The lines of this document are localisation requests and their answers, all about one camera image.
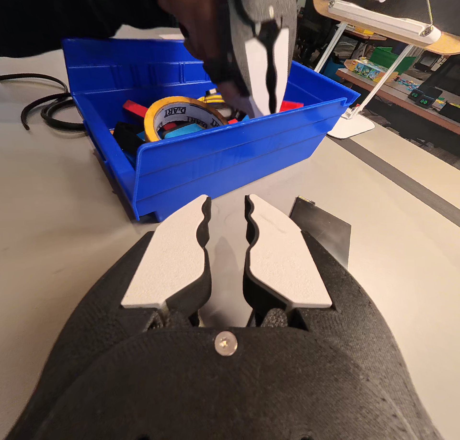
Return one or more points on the blue plastic bin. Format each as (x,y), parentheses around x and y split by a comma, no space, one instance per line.
(215,159)

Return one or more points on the black card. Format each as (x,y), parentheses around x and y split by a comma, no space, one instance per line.
(323,231)

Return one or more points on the yellow tape roll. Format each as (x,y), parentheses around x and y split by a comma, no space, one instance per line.
(152,118)

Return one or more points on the colourful toy box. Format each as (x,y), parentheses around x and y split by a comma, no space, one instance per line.
(366,69)

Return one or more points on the white desk lamp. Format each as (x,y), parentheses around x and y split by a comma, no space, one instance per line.
(381,19)

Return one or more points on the light blue block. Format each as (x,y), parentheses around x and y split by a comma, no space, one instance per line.
(183,131)

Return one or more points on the black device green display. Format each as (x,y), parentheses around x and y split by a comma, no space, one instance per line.
(427,102)
(415,95)

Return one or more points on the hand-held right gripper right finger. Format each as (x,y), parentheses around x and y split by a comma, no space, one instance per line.
(284,267)

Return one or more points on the red flat block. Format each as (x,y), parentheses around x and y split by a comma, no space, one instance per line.
(134,108)

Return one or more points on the person's left forearm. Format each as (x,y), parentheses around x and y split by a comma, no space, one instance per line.
(54,8)

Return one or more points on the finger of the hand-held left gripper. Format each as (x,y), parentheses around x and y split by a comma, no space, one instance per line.
(257,73)
(282,66)

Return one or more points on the red toy block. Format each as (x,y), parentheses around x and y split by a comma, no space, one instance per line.
(291,105)

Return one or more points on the person's left hand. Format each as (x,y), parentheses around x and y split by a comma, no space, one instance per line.
(194,12)

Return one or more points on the background work table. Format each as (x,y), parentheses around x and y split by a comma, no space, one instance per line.
(399,92)

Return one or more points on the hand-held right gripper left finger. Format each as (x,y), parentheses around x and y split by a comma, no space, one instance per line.
(169,264)

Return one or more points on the green bin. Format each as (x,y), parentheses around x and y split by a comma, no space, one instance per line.
(384,57)

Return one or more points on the yellow black striped item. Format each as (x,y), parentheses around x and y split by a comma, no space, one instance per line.
(215,96)

